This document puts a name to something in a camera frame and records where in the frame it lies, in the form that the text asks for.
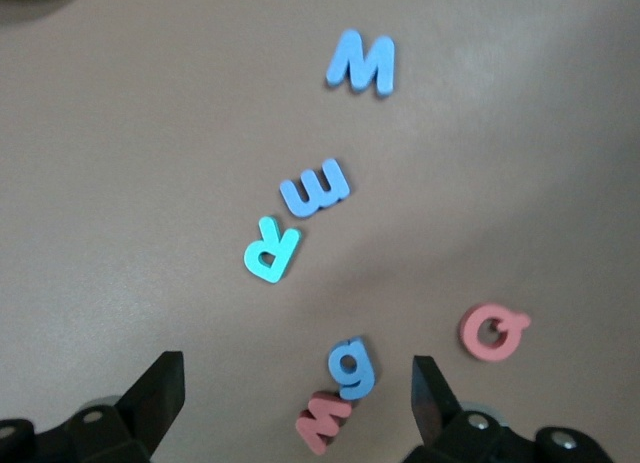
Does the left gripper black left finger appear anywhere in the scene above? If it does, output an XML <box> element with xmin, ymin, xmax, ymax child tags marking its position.
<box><xmin>67</xmin><ymin>351</ymin><xmax>186</xmax><ymax>463</ymax></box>

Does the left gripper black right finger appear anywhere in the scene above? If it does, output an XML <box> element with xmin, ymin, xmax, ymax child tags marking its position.
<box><xmin>409</xmin><ymin>355</ymin><xmax>541</xmax><ymax>463</ymax></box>

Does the red foam letter w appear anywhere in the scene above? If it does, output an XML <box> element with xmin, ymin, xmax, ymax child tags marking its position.
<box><xmin>295</xmin><ymin>390</ymin><xmax>353</xmax><ymax>457</ymax></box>

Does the blue uppercase foam letter M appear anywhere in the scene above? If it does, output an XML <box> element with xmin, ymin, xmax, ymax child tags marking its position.
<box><xmin>324</xmin><ymin>28</ymin><xmax>397</xmax><ymax>98</ymax></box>

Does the blue lowercase foam letter m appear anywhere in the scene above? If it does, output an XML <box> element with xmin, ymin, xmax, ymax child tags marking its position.
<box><xmin>278</xmin><ymin>157</ymin><xmax>351</xmax><ymax>220</ymax></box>

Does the red foam letter Q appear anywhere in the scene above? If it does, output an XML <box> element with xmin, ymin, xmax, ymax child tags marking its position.
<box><xmin>458</xmin><ymin>302</ymin><xmax>532</xmax><ymax>363</ymax></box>

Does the blue foam letter g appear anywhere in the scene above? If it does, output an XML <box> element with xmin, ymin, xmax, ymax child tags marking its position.
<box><xmin>327</xmin><ymin>336</ymin><xmax>377</xmax><ymax>402</ymax></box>

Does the teal foam letter R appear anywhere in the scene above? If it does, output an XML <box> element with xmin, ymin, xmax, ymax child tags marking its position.
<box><xmin>243</xmin><ymin>215</ymin><xmax>302</xmax><ymax>285</ymax></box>

